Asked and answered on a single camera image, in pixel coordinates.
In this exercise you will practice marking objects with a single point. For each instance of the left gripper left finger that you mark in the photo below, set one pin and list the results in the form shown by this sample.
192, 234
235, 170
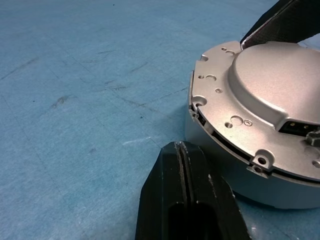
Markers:
160, 187

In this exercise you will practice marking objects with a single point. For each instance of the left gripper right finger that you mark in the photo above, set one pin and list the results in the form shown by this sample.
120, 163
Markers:
215, 207

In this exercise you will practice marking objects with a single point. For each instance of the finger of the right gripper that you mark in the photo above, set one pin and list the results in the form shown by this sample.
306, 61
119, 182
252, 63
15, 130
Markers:
287, 22
314, 138

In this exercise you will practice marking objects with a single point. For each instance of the silver domed motor lid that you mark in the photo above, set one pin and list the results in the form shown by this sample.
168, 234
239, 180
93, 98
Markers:
262, 82

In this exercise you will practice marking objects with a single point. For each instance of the blue table cover sheet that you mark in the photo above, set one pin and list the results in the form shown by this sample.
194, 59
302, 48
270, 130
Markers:
75, 100

